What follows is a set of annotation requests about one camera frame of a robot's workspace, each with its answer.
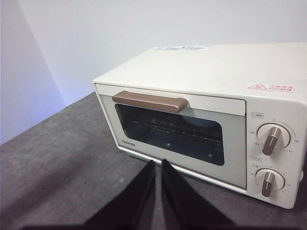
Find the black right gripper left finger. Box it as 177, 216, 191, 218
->
79, 160, 157, 230

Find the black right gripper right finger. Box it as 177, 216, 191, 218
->
160, 159, 238, 230

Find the oven door with beige handle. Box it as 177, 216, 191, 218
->
94, 83, 248, 190

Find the small oven timer knob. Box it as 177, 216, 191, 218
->
255, 168, 286, 198

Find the large oven temperature knob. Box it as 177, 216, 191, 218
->
256, 123, 292, 156

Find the white Toshiba toaster oven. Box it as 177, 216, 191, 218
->
92, 43, 307, 210

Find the red warning sticker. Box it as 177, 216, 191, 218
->
247, 82, 296, 93

